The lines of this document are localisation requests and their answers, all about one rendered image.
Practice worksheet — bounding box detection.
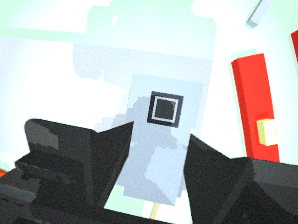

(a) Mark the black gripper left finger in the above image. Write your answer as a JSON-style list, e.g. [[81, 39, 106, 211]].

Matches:
[[24, 118, 134, 208]]

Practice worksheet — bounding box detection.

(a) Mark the red rectangular block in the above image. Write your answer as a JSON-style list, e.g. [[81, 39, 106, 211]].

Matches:
[[231, 53, 280, 162], [291, 30, 298, 63]]

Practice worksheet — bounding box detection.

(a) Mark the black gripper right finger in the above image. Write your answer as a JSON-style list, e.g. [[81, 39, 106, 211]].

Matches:
[[182, 133, 298, 224]]

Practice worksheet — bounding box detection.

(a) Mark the orange-handled awl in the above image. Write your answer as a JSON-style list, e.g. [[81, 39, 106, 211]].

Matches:
[[0, 169, 6, 177]]

